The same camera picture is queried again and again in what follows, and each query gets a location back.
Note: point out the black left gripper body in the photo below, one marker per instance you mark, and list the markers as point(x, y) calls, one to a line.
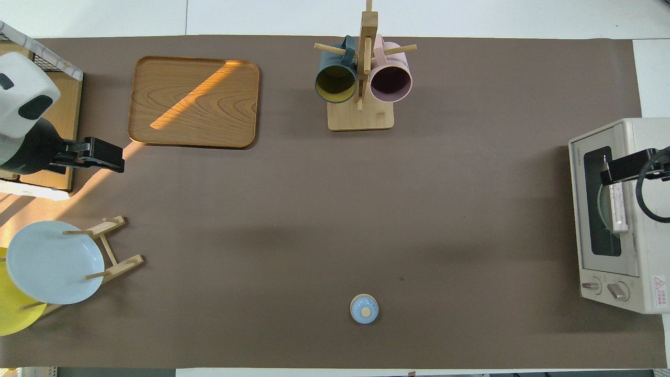
point(102, 154)

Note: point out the brown table mat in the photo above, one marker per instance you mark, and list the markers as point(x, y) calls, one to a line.
point(314, 209)

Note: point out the yellow plate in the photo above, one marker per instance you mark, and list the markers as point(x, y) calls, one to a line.
point(13, 314)

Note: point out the wooden mug rack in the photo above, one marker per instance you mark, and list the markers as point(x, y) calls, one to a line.
point(361, 118)

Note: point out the pale green plate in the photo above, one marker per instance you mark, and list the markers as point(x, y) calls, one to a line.
point(603, 209)

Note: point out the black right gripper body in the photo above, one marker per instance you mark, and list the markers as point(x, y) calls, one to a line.
point(628, 166)

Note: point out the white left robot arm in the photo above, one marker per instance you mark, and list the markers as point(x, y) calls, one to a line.
point(21, 94)

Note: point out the dark blue mug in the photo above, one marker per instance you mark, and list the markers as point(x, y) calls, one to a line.
point(335, 84)

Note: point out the wooden plate rack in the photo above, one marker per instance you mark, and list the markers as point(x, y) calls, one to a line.
point(123, 264)

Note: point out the wooden serving tray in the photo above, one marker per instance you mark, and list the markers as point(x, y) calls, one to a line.
point(193, 102)

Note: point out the wooden shelf board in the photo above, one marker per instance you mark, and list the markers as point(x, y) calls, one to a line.
point(60, 104)

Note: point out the cream toaster oven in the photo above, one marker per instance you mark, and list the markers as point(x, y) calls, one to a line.
point(651, 251)

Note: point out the silver oven knob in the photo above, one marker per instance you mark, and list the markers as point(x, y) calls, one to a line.
point(618, 291)
point(591, 286)

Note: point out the light blue plate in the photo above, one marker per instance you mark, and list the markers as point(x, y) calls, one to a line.
point(52, 262)

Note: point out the pink mug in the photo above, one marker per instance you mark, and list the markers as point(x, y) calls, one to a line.
point(390, 84)

